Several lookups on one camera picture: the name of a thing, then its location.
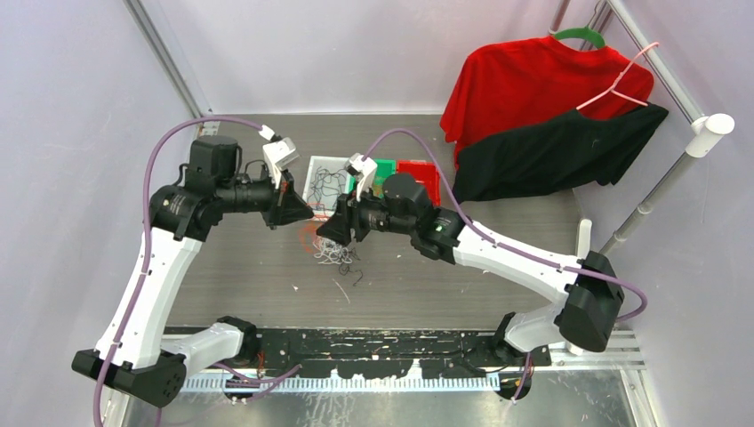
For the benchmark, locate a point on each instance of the green plastic bin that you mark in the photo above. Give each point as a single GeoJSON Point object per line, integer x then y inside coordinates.
{"type": "Point", "coordinates": [385, 168]}

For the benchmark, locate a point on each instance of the red plastic bin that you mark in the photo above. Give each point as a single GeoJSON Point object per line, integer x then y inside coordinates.
{"type": "Point", "coordinates": [425, 173]}

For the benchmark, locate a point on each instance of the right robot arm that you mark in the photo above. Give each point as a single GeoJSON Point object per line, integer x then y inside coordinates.
{"type": "Point", "coordinates": [584, 300]}

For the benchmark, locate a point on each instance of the green clothes hanger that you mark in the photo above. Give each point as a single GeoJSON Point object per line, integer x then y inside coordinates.
{"type": "Point", "coordinates": [583, 33]}

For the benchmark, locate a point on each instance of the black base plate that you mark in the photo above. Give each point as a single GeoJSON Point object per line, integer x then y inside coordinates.
{"type": "Point", "coordinates": [377, 354]}

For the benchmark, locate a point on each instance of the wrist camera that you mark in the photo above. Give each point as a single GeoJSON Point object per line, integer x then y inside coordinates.
{"type": "Point", "coordinates": [278, 153]}
{"type": "Point", "coordinates": [363, 169]}

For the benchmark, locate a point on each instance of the white plastic bin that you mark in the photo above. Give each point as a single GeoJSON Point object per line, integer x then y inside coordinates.
{"type": "Point", "coordinates": [326, 179]}

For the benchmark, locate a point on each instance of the pink clothes hanger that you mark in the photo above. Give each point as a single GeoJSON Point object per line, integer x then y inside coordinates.
{"type": "Point", "coordinates": [612, 89]}

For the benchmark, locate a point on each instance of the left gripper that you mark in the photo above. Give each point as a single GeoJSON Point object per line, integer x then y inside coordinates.
{"type": "Point", "coordinates": [288, 205]}

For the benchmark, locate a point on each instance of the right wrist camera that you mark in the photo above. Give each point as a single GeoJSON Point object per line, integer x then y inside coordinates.
{"type": "Point", "coordinates": [363, 169]}

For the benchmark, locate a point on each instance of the red t-shirt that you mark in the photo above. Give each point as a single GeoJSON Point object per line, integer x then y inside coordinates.
{"type": "Point", "coordinates": [525, 82]}

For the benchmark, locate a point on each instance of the metal clothes rack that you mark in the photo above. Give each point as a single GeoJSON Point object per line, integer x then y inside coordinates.
{"type": "Point", "coordinates": [691, 250]}

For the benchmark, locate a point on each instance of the black t-shirt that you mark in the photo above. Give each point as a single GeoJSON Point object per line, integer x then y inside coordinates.
{"type": "Point", "coordinates": [565, 152]}

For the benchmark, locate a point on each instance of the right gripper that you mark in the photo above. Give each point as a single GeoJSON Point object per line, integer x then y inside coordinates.
{"type": "Point", "coordinates": [339, 226]}

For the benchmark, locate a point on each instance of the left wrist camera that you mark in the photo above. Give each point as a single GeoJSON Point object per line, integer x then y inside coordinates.
{"type": "Point", "coordinates": [278, 153]}

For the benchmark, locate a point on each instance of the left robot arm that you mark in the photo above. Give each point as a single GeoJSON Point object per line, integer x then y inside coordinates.
{"type": "Point", "coordinates": [132, 356]}

